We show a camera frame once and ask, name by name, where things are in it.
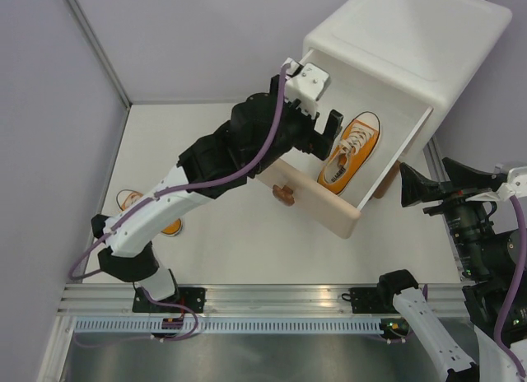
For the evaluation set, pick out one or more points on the orange sneaker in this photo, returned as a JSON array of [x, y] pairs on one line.
[[125, 198], [355, 146]]

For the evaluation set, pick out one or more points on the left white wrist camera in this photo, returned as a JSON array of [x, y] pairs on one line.
[[307, 83]]

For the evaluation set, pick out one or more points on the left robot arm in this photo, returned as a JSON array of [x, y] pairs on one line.
[[120, 257]]

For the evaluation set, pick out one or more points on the aluminium corner frame post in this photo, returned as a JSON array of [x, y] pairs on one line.
[[79, 16]]

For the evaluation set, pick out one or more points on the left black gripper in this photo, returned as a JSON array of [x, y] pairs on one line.
[[315, 142]]

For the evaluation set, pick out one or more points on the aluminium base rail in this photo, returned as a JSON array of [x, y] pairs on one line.
[[113, 299]]

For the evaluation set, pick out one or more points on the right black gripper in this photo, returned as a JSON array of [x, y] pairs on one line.
[[416, 187]]

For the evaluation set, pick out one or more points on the white shoe cabinet body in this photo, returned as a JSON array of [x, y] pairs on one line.
[[427, 49]]

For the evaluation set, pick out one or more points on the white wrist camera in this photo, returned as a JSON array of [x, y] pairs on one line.
[[307, 83], [514, 184]]

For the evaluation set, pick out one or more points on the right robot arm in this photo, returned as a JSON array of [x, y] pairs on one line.
[[487, 225]]

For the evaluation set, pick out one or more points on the white slotted cable duct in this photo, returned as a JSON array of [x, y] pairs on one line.
[[362, 326]]

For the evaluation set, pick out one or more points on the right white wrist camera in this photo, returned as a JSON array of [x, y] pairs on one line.
[[514, 184]]

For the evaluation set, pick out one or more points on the bear head drawer knob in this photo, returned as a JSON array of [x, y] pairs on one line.
[[283, 194]]

